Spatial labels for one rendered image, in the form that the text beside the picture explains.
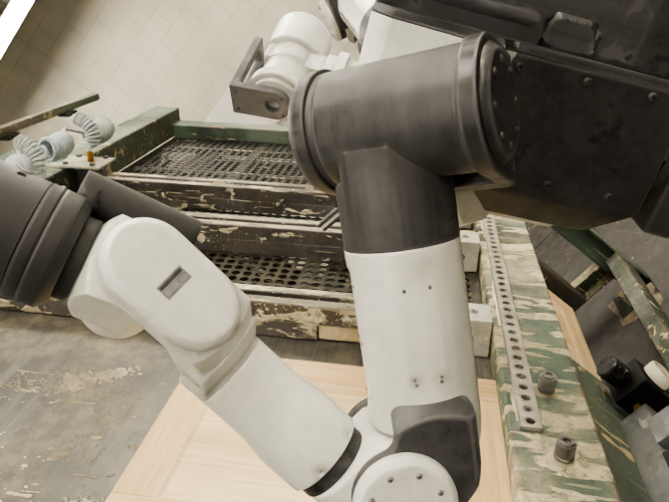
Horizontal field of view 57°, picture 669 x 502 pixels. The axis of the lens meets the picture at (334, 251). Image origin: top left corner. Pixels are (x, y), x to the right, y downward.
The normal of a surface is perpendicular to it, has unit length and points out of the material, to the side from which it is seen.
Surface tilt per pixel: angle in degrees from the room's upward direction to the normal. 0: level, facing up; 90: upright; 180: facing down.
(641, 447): 0
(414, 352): 90
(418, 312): 90
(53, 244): 99
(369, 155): 68
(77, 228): 135
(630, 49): 90
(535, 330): 54
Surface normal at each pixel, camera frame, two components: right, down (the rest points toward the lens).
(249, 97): -0.25, 0.79
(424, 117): -0.48, 0.27
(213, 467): 0.02, -0.91
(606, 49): -0.15, 0.43
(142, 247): 0.48, -0.32
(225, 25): -0.04, 0.27
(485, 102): 0.26, 0.08
